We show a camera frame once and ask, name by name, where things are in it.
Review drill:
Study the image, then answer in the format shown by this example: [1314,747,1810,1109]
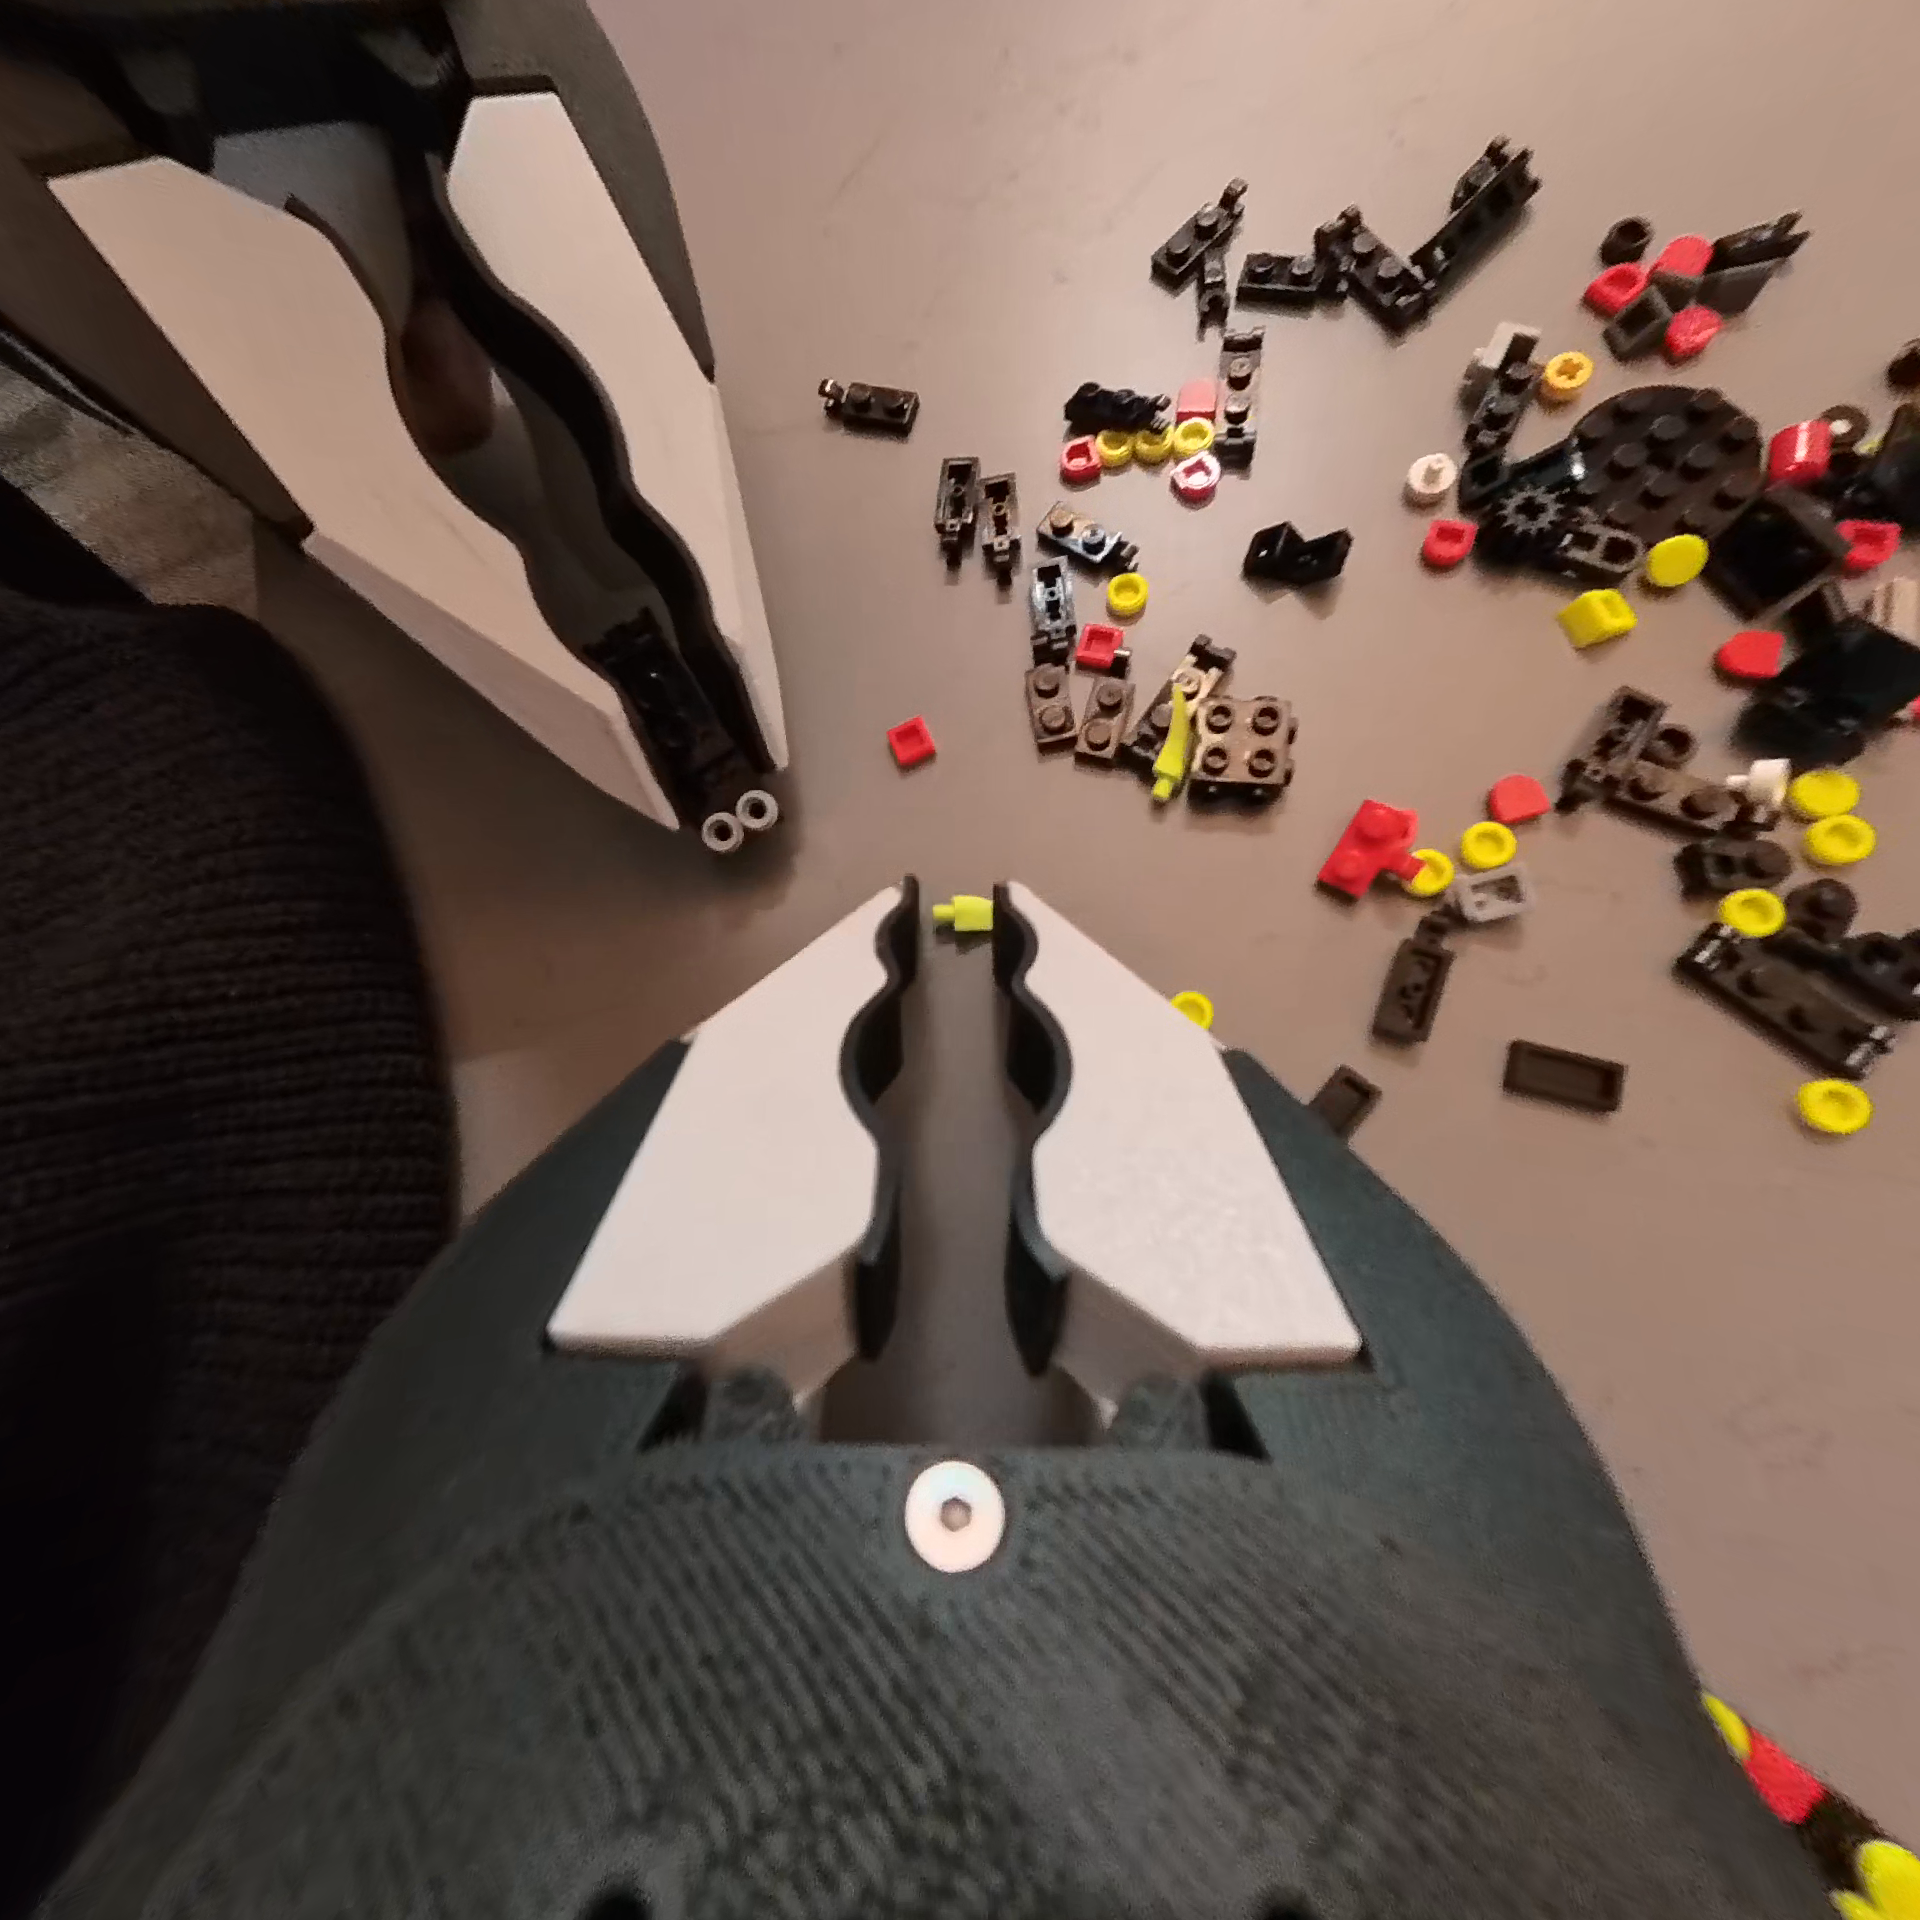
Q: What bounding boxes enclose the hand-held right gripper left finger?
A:
[546,878,921,1403]

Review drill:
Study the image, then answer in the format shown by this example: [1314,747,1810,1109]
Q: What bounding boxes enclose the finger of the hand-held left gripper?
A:
[49,119,693,832]
[428,87,793,797]

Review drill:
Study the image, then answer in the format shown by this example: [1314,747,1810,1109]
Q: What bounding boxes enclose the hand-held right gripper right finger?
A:
[993,879,1368,1419]

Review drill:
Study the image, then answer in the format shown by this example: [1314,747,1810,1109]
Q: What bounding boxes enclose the black lego assembly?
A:
[583,597,784,858]

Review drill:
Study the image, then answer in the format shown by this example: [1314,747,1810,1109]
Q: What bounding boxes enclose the black flat lego tile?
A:
[1504,1040,1625,1115]

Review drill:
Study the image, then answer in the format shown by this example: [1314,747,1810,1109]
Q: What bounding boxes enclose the black square studded lego plate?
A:
[1189,693,1299,811]

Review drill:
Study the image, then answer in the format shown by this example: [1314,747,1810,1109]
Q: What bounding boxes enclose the scattered small lego pieces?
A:
[817,135,1920,1143]

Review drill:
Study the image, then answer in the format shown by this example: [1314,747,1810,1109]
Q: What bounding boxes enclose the printed lego packaging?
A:
[1704,1692,1920,1920]

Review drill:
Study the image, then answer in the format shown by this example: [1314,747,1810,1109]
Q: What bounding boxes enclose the large black round lego plate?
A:
[1560,387,1770,549]

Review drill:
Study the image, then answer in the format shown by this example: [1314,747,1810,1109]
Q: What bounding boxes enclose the person's black knit sweater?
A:
[0,495,459,1920]

